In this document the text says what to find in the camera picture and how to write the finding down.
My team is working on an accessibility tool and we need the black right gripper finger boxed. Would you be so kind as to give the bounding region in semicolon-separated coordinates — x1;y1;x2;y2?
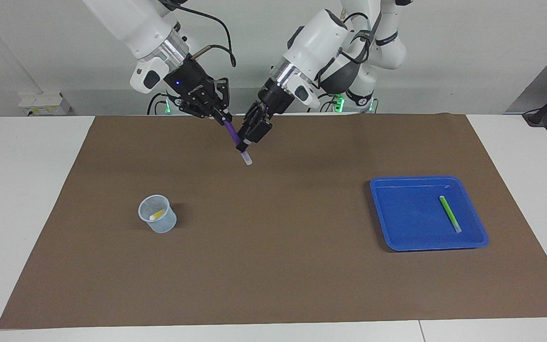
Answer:
179;101;223;125
213;77;234;123

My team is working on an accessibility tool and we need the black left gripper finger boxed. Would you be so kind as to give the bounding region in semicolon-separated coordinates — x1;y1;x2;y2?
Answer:
249;113;274;143
235;102;267;152

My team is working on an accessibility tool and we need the purple pen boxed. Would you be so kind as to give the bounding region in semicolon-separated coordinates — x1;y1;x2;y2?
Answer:
222;119;254;166

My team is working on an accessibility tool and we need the green pen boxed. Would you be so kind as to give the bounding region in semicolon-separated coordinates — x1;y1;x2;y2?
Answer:
439;195;463;234

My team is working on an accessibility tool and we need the blue plastic tray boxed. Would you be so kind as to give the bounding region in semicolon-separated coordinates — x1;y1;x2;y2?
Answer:
369;176;489;252

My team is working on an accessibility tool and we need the translucent plastic cup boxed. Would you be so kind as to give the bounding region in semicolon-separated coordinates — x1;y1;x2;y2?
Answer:
138;195;178;234

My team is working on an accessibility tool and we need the brown table mat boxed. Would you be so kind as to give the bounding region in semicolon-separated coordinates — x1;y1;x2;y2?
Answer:
0;113;547;330

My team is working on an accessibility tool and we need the black right base cable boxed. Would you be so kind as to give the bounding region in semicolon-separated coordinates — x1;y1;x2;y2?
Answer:
147;92;170;116

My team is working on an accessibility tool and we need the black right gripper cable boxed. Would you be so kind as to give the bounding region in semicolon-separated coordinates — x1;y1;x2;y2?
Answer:
160;0;237;68

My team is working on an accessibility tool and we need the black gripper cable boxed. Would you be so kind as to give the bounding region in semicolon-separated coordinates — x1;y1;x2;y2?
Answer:
338;12;384;63
160;0;237;68

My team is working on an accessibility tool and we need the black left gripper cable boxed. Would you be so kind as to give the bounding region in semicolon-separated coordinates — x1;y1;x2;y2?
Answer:
338;12;384;63

